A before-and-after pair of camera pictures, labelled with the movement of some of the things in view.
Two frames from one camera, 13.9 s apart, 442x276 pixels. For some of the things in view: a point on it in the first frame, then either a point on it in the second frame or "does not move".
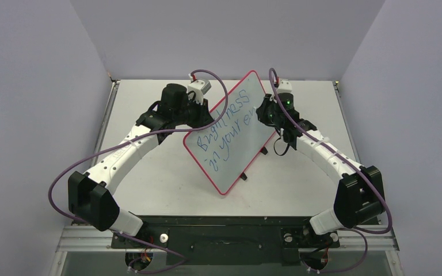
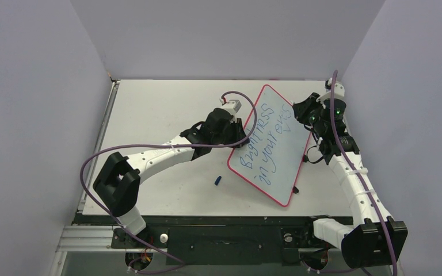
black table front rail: (228, 240) does not move
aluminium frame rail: (84, 238) does not move
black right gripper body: (265, 112) to (304, 107)
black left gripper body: (193, 113) to (232, 134)
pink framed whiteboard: (229, 152) to (272, 158)
